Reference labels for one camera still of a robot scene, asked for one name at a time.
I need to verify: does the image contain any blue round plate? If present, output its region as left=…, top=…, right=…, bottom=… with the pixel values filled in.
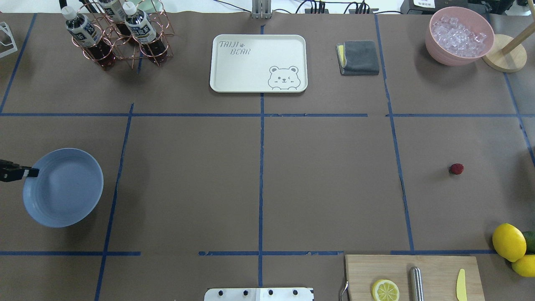
left=22, top=148, right=104, bottom=227

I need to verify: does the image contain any red strawberry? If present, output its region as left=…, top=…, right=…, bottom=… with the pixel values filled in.
left=448, top=163, right=464, bottom=175

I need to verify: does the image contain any dark tea bottle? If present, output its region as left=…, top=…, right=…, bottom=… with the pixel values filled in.
left=97, top=0, right=132, bottom=38
left=61, top=6, right=115, bottom=70
left=122, top=1, right=168, bottom=65

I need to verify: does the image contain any green bowl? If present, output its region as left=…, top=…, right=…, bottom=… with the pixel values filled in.
left=136, top=0, right=164, bottom=13

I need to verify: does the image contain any cream bear tray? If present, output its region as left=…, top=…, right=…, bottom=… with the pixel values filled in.
left=209, top=34, right=308, bottom=93

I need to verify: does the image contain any grey folded cloth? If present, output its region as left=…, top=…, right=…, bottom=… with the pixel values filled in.
left=336, top=40, right=380, bottom=76

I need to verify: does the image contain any lemon half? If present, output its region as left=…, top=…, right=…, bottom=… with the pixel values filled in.
left=371, top=279, right=400, bottom=301

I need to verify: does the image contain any wooden cutting board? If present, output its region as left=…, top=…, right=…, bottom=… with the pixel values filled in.
left=345, top=255, right=485, bottom=301

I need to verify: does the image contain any yellow plastic knife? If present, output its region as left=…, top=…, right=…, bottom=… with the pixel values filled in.
left=456, top=268, right=467, bottom=301

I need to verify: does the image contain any pink bowl with ice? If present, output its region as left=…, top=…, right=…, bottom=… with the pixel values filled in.
left=425, top=6, right=494, bottom=66

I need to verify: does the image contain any whole yellow lemon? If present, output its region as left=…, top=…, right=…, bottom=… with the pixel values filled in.
left=511, top=255, right=535, bottom=278
left=492, top=223, right=527, bottom=263

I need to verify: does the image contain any wooden stand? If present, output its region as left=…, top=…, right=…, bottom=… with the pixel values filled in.
left=483, top=23, right=535, bottom=74

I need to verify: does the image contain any green lime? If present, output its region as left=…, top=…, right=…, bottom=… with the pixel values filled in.
left=522, top=231, right=535, bottom=255

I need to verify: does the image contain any white wire cup rack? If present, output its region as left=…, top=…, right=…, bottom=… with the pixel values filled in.
left=0, top=22, right=18, bottom=58

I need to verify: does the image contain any copper wire bottle rack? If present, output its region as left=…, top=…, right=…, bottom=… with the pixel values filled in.
left=71, top=0, right=175, bottom=68

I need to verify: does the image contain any aluminium frame post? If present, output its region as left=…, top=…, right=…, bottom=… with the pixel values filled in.
left=252, top=0, right=273, bottom=19

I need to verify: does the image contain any steel handled knife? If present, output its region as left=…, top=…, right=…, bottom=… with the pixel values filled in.
left=410, top=266, right=424, bottom=301

